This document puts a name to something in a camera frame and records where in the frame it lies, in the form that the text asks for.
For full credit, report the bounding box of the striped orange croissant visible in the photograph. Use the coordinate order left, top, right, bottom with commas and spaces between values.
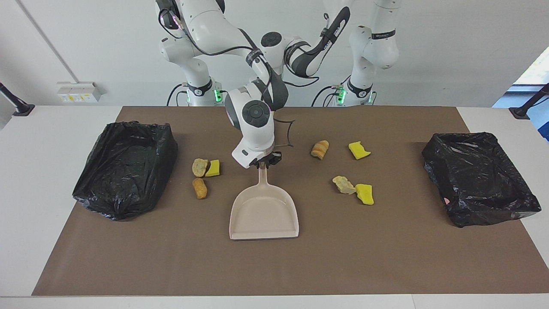
311, 140, 330, 160

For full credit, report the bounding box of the beige plastic dustpan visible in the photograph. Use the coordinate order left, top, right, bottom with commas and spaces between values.
229, 167, 300, 241

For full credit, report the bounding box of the pale round bread piece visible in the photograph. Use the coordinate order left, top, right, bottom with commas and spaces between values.
191, 158, 209, 178

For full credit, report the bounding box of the brown fried nugget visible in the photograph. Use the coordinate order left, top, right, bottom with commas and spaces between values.
192, 178, 208, 200

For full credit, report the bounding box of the pale bread chunk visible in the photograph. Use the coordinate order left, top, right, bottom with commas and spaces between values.
332, 176, 357, 195

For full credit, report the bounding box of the notched yellow sponge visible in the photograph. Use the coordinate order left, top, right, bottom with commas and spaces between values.
348, 141, 372, 160

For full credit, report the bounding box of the thick yellow sponge block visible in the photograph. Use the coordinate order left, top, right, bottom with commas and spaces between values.
355, 184, 374, 206

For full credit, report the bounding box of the black bag-lined bin pink mark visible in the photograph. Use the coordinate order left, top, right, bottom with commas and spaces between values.
422, 132, 542, 228

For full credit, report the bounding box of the brown table mat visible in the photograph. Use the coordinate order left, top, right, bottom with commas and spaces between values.
31, 106, 549, 297

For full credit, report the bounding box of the black base cable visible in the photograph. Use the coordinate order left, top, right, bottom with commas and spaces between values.
312, 85, 344, 107
166, 83, 189, 106

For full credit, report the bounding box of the white wall socket box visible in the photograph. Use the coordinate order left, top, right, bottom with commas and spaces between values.
57, 82, 103, 103

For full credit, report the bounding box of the white wall conduit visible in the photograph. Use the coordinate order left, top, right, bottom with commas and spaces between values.
16, 0, 82, 84

